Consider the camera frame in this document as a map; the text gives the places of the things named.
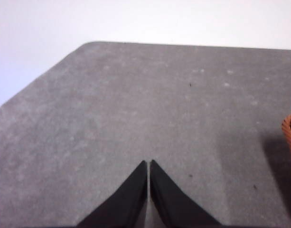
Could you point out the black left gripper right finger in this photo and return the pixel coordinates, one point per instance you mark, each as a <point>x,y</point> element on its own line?
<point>173,206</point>

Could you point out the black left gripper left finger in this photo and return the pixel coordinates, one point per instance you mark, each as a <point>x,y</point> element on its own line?
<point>127,207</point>

